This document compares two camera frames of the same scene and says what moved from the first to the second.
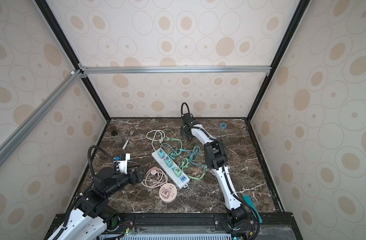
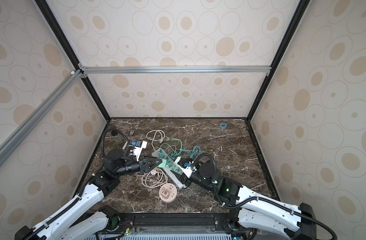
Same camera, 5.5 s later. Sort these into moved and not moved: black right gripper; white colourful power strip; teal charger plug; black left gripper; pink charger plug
Moved: black right gripper; black left gripper
Not moved: teal charger plug; white colourful power strip; pink charger plug
